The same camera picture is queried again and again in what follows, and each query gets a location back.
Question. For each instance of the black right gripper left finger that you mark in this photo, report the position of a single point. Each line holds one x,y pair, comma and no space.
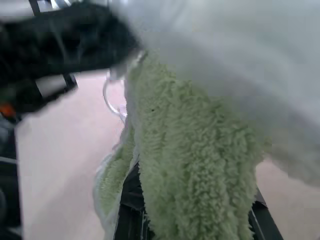
130,205

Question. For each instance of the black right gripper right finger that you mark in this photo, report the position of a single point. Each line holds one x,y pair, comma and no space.
265,222

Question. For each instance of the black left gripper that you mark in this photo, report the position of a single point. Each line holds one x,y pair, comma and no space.
37,45

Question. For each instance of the light green fluffy towel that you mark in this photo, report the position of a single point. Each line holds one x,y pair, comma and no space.
190,155

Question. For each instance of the dark robot torso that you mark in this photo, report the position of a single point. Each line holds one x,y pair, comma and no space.
8,162

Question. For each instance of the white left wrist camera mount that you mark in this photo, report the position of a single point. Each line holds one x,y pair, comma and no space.
51,85

